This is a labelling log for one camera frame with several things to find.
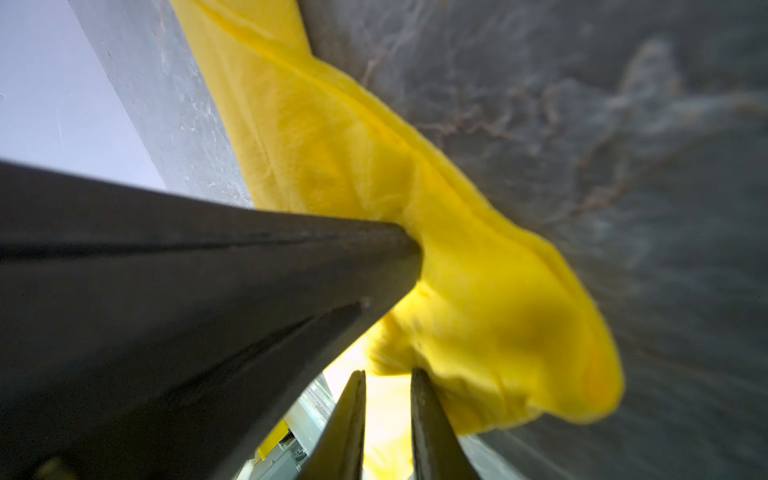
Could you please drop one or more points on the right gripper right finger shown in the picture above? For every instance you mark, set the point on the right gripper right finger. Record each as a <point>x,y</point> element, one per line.
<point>437,453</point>

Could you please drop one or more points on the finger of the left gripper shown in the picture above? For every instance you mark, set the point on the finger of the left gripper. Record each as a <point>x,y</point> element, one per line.
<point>150,336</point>

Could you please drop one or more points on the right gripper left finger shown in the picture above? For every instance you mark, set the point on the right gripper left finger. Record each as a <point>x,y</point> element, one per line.
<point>339,451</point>

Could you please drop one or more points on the yellow paper napkin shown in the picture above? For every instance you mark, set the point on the yellow paper napkin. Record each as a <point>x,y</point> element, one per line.
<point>499,321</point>

